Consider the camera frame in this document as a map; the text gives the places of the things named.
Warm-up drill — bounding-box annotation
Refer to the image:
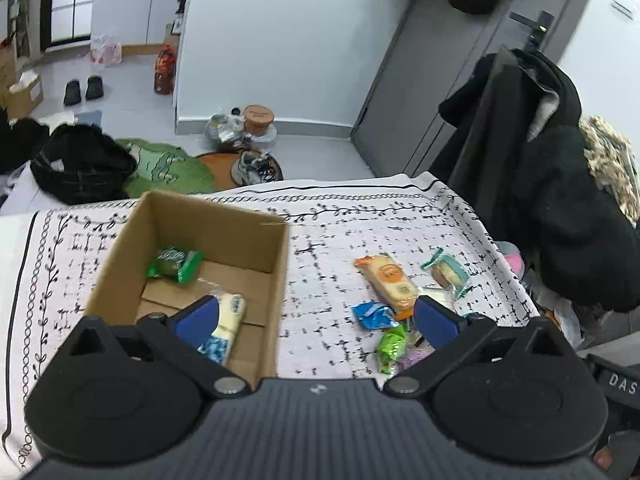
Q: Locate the black coat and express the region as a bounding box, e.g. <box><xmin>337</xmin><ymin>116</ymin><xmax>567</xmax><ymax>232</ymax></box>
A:
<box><xmin>430</xmin><ymin>47</ymin><xmax>640</xmax><ymax>311</ymax></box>

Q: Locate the green leaf mat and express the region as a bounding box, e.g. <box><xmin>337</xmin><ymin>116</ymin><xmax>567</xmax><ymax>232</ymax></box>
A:
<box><xmin>115</xmin><ymin>137</ymin><xmax>218</xmax><ymax>198</ymax></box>

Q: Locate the grey sneaker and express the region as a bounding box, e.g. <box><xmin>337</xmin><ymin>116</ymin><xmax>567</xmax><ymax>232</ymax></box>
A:
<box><xmin>231</xmin><ymin>150</ymin><xmax>276</xmax><ymax>186</ymax></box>

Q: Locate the red bottle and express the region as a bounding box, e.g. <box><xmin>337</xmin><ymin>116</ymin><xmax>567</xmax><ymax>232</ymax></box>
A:
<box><xmin>153</xmin><ymin>45</ymin><xmax>177</xmax><ymax>96</ymax></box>

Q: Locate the floral fleece cushion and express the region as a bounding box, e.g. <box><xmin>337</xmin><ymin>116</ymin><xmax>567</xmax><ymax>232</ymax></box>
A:
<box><xmin>580</xmin><ymin>115</ymin><xmax>640</xmax><ymax>231</ymax></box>

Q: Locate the pink and grey plush toy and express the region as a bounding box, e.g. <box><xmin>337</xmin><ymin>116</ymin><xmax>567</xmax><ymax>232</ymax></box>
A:
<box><xmin>497</xmin><ymin>241</ymin><xmax>526</xmax><ymax>281</ymax></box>

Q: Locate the orange cracker packet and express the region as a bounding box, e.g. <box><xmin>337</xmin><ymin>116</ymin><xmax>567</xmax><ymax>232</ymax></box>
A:
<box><xmin>355</xmin><ymin>254</ymin><xmax>421</xmax><ymax>321</ymax></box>

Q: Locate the green snack packet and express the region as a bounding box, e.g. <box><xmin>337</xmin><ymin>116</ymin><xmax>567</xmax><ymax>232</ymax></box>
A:
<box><xmin>146</xmin><ymin>246</ymin><xmax>205</xmax><ymax>284</ymax></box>

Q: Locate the white cabinet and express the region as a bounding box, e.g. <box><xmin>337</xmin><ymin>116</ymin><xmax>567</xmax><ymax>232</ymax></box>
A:
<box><xmin>90</xmin><ymin>0</ymin><xmax>198</xmax><ymax>46</ymax></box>

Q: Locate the grey door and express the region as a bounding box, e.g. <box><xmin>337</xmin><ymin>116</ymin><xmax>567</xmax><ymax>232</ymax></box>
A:
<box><xmin>350</xmin><ymin>0</ymin><xmax>596</xmax><ymax>178</ymax></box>

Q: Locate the clear white cake packet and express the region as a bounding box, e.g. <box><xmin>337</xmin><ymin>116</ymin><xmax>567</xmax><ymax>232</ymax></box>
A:
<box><xmin>422</xmin><ymin>286</ymin><xmax>458</xmax><ymax>313</ymax></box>

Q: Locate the red and white plastic bag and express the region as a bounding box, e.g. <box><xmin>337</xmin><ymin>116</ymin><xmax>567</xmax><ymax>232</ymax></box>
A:
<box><xmin>90</xmin><ymin>34</ymin><xmax>123</xmax><ymax>67</ymax></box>

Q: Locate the orange round mat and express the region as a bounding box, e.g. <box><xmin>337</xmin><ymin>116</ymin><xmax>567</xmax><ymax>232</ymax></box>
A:
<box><xmin>197</xmin><ymin>152</ymin><xmax>283</xmax><ymax>191</ymax></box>

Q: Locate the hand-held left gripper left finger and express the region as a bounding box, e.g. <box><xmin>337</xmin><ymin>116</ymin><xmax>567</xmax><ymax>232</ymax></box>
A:
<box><xmin>62</xmin><ymin>295</ymin><xmax>251</xmax><ymax>401</ymax></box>

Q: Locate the teal biscuit packet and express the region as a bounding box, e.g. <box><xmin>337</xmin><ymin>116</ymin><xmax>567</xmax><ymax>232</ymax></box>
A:
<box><xmin>420</xmin><ymin>248</ymin><xmax>473</xmax><ymax>300</ymax></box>

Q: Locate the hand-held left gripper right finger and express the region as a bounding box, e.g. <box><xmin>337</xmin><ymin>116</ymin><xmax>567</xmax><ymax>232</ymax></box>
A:
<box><xmin>382</xmin><ymin>295</ymin><xmax>576</xmax><ymax>396</ymax></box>

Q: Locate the black bag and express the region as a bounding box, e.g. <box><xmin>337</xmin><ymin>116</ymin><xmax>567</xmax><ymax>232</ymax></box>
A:
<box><xmin>30</xmin><ymin>122</ymin><xmax>138</xmax><ymax>206</ymax></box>

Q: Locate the purple snack packet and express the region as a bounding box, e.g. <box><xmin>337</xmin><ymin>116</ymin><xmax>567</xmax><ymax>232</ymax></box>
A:
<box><xmin>400</xmin><ymin>350</ymin><xmax>433</xmax><ymax>373</ymax></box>

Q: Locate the black door handle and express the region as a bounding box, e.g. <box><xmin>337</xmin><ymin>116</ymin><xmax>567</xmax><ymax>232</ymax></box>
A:
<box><xmin>510</xmin><ymin>10</ymin><xmax>555</xmax><ymax>48</ymax></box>

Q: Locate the bright green candy packet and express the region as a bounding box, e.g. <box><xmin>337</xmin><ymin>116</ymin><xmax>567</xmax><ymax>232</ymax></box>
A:
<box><xmin>376</xmin><ymin>324</ymin><xmax>408</xmax><ymax>375</ymax></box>

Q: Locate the dark clothes pile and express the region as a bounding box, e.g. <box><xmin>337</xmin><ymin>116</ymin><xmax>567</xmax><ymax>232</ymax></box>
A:
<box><xmin>0</xmin><ymin>117</ymin><xmax>51</xmax><ymax>173</ymax></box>

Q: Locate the brown cardboard storage box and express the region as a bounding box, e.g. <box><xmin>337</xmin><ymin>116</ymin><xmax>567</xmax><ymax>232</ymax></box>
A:
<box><xmin>0</xmin><ymin>72</ymin><xmax>45</xmax><ymax>118</ymax></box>

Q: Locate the white black-patterned tablecloth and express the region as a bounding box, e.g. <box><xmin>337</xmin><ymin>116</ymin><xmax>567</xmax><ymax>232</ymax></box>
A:
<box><xmin>0</xmin><ymin>172</ymin><xmax>541</xmax><ymax>471</ymax></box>

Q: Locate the jar with wooden lid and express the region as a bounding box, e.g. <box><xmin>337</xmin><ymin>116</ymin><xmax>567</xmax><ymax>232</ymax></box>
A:
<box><xmin>243</xmin><ymin>105</ymin><xmax>277</xmax><ymax>151</ymax></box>

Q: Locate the white and blue snack packet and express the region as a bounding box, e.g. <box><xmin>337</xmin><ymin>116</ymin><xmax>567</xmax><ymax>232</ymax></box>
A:
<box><xmin>197</xmin><ymin>292</ymin><xmax>247</xmax><ymax>366</ymax></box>

